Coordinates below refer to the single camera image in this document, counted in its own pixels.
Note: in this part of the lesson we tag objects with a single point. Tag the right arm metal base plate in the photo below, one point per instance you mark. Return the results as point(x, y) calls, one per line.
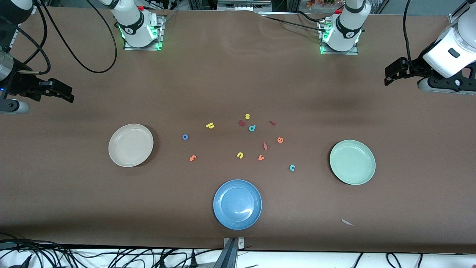
point(128, 46)

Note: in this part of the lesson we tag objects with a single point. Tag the aluminium frame extrusion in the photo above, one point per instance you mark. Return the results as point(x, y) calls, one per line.
point(30, 10)
point(455, 18)

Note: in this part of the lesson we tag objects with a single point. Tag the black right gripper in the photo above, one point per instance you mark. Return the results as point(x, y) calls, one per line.
point(19, 85)

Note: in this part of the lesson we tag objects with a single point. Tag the brown table cover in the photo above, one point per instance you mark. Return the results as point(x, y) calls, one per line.
point(223, 74)

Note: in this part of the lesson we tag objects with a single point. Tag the orange flower decoration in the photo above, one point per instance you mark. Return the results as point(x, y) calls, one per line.
point(319, 3)

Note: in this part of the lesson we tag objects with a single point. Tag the metal clamp bracket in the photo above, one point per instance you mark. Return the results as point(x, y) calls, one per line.
point(241, 243)

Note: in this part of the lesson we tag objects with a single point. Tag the blue plate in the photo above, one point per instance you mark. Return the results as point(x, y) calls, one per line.
point(237, 204)

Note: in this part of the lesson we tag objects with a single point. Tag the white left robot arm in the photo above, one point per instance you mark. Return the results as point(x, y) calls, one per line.
point(346, 26)

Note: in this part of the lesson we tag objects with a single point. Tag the beige brown plate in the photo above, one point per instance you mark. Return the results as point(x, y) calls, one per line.
point(130, 145)

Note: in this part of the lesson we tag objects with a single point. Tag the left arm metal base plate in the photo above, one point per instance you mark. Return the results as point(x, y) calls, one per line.
point(353, 53)

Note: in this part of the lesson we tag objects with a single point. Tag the black camera pole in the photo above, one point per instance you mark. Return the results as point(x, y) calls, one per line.
point(227, 257)

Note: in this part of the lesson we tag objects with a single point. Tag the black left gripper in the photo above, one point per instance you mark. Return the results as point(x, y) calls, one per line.
point(415, 68)

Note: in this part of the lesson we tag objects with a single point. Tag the black power plug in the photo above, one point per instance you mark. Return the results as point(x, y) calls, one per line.
point(193, 261)
point(162, 262)

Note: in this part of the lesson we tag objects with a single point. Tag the small white paper scrap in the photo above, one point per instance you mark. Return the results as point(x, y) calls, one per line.
point(346, 222)

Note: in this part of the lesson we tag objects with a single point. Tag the light green plate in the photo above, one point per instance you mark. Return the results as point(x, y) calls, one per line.
point(352, 162)

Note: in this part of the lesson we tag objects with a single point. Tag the silver metal frame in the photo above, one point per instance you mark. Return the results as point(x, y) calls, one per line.
point(241, 5)

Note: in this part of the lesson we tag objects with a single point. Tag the yellow letter h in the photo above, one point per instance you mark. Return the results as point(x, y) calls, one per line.
point(209, 125)

